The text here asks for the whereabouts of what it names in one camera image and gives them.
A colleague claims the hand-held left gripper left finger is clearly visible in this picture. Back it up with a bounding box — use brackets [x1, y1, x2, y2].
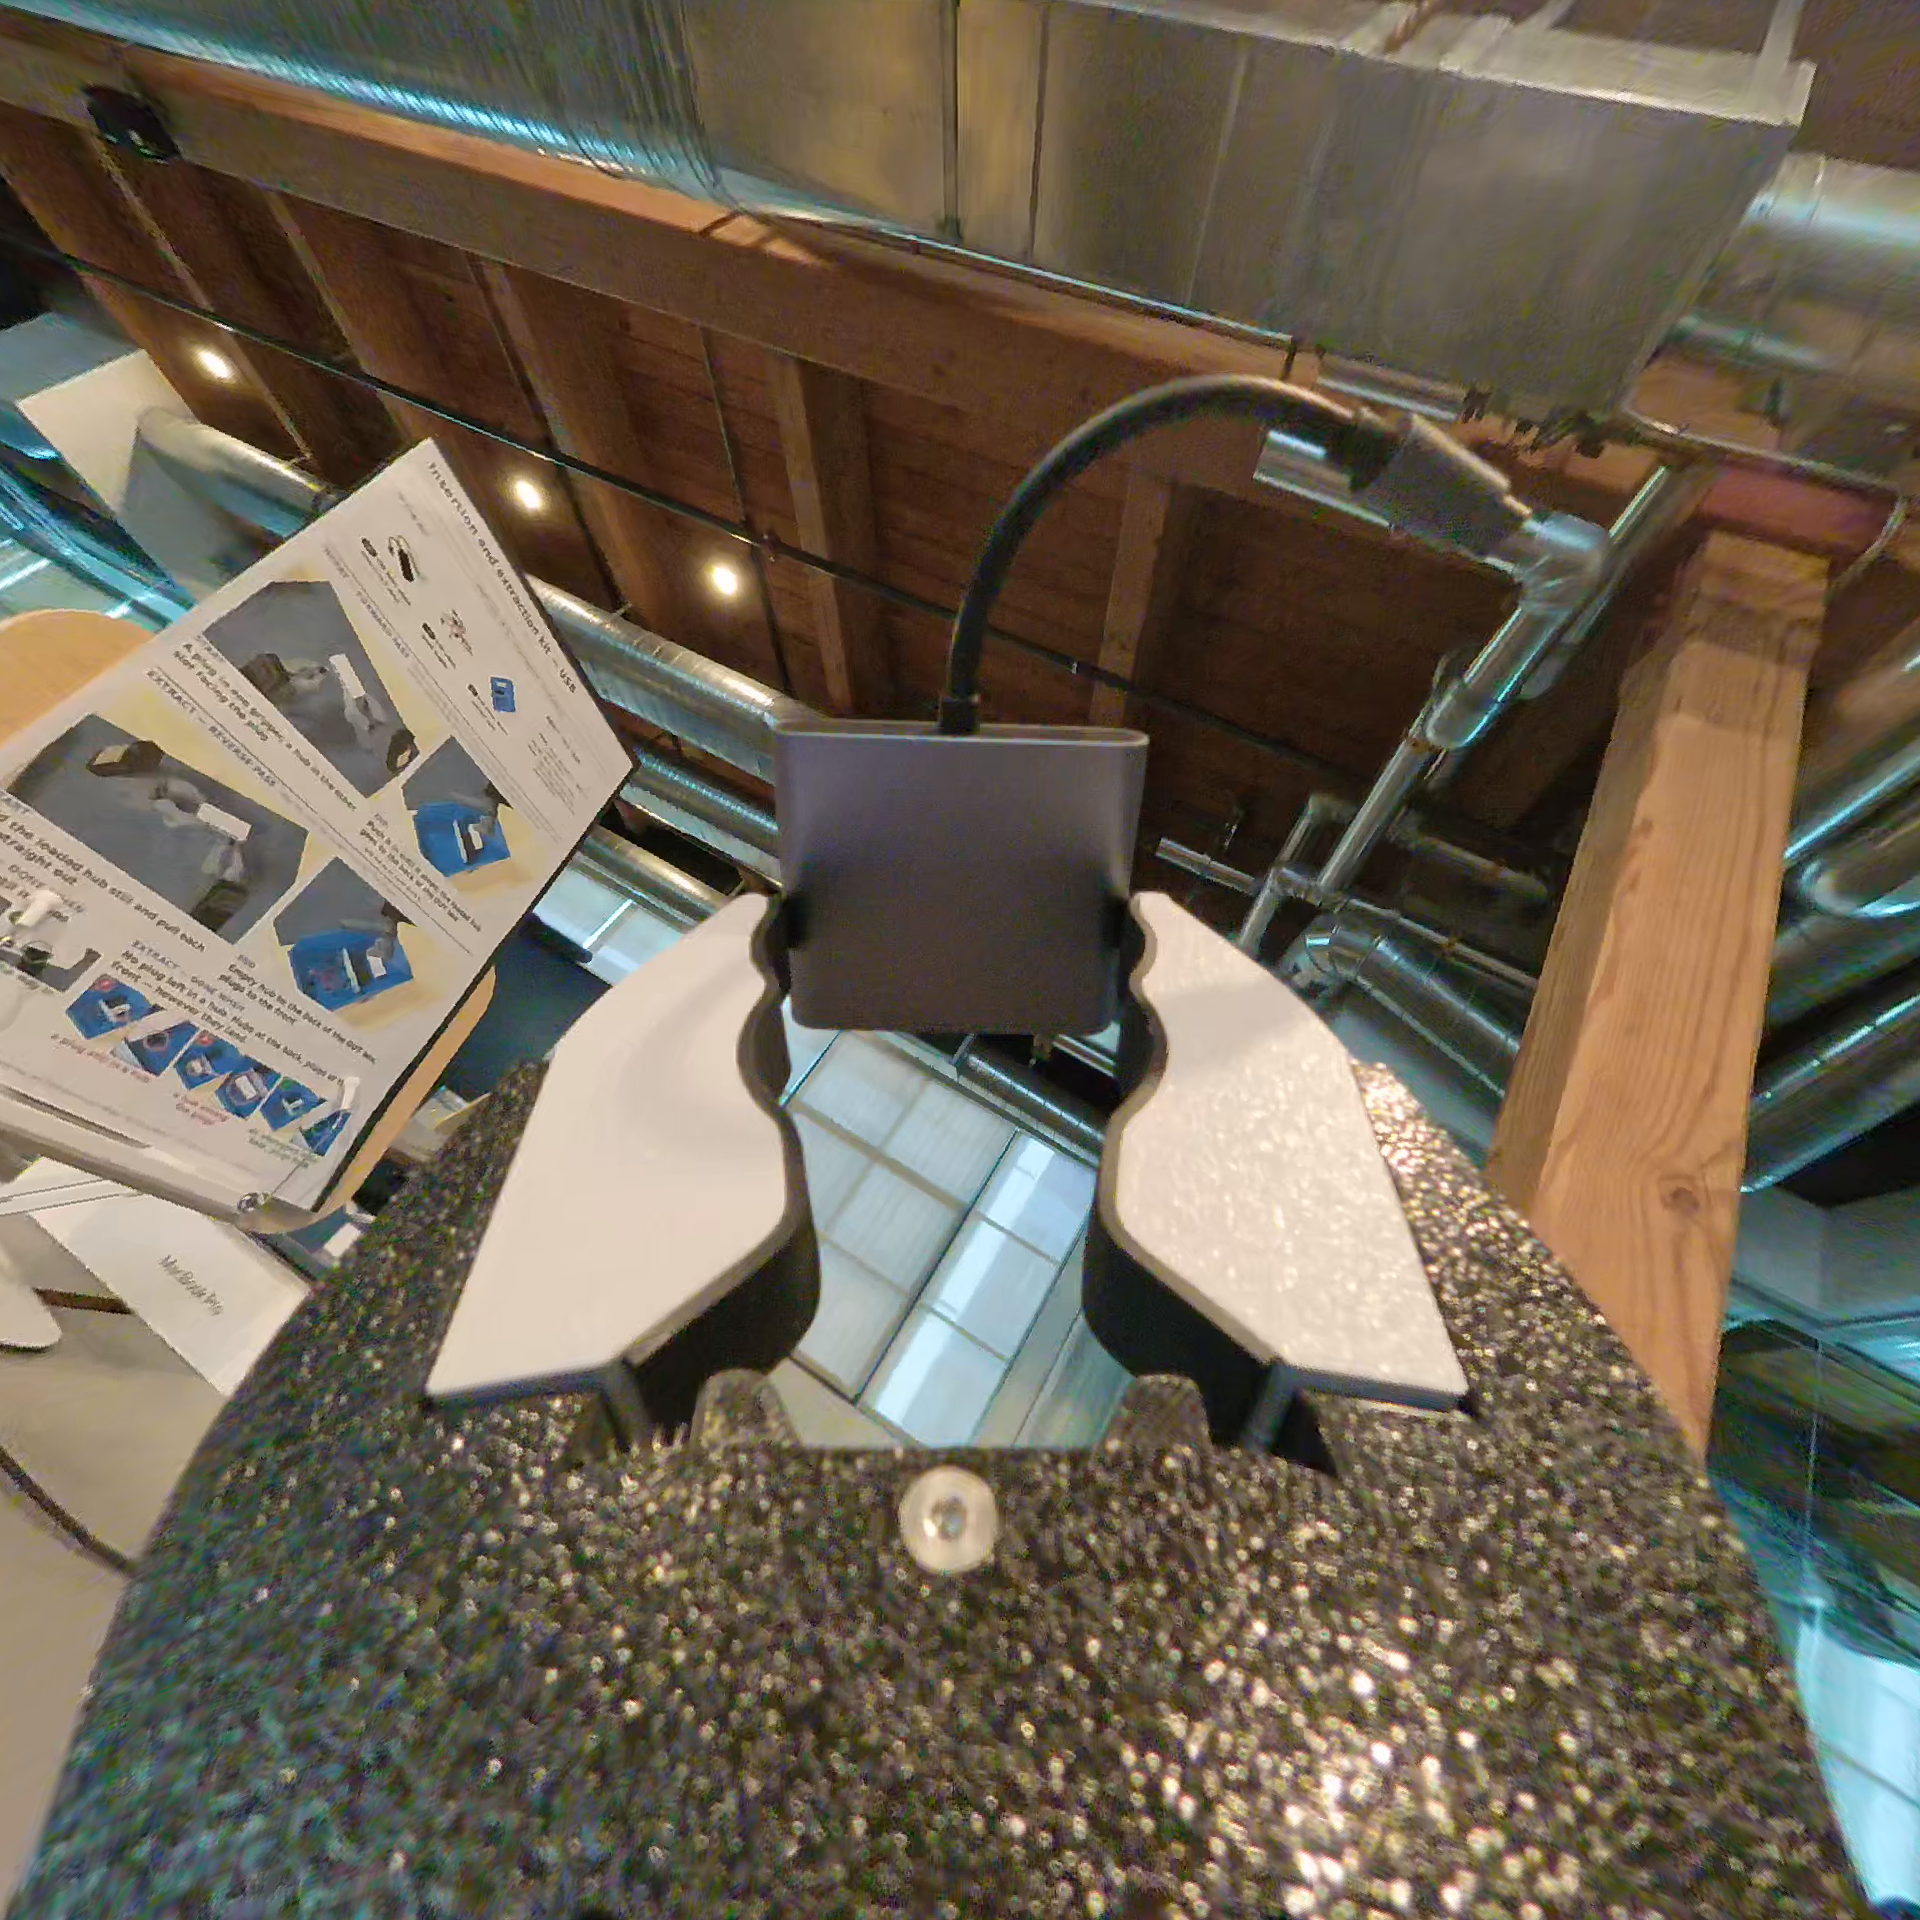
[431, 901, 834, 1422]

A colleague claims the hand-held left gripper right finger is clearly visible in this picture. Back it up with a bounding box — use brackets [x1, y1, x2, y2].
[1083, 887, 1464, 1419]

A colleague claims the printed instruction board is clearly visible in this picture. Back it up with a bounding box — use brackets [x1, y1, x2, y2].
[0, 437, 642, 1224]

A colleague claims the silver ceiling pipe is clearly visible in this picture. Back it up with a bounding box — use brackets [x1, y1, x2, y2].
[1243, 427, 1722, 962]

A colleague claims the black ceiling junction box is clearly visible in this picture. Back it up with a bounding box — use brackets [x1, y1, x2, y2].
[88, 87, 184, 161]

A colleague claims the round spiral duct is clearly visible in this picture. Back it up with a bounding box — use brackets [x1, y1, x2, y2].
[1741, 600, 1920, 1194]
[1280, 902, 1521, 1115]

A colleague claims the large metal ceiling duct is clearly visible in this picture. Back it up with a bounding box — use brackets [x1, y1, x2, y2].
[0, 0, 1815, 410]

